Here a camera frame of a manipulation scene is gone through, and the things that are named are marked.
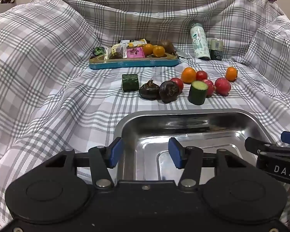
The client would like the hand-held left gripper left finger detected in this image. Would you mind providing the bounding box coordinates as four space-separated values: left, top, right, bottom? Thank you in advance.
39 137 124 189

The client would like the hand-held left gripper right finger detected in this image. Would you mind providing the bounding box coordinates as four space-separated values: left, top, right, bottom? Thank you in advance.
168 137 254 190

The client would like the metal tray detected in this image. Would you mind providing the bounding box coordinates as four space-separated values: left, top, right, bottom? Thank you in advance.
115 109 276 182

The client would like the round dark water chestnut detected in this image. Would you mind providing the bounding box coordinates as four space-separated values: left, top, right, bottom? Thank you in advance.
159 80 180 103

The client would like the sprouted water chestnut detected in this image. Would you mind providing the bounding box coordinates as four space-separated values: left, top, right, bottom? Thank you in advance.
139 79 160 100

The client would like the cucumber piece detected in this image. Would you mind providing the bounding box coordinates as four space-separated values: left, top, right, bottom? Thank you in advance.
188 81 208 106
122 74 139 92

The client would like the upright cucumber piece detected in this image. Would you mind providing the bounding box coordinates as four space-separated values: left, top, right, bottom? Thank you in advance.
188 81 208 106

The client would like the large orange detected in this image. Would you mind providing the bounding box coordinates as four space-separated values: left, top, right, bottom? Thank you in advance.
181 67 197 84

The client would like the blue tin tray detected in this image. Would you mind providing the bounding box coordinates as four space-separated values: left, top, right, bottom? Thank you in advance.
89 40 180 70

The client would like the grey plaid cloth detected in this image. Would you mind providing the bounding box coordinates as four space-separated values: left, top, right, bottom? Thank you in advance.
0 0 290 230

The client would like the clear brown snack packet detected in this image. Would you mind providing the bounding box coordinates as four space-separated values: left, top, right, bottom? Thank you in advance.
109 44 127 59

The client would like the pink snack packet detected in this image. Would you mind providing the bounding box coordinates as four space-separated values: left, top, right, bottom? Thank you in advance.
126 47 145 59

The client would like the green can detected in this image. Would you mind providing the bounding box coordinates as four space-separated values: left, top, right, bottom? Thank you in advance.
208 38 224 61

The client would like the brown round fruit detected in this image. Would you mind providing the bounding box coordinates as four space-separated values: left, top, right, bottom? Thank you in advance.
158 40 176 54

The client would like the yellow orange snack packet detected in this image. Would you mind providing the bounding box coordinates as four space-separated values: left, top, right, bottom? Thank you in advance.
128 39 147 47

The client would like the white printed bottle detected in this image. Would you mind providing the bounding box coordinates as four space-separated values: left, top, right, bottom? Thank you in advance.
190 22 211 61

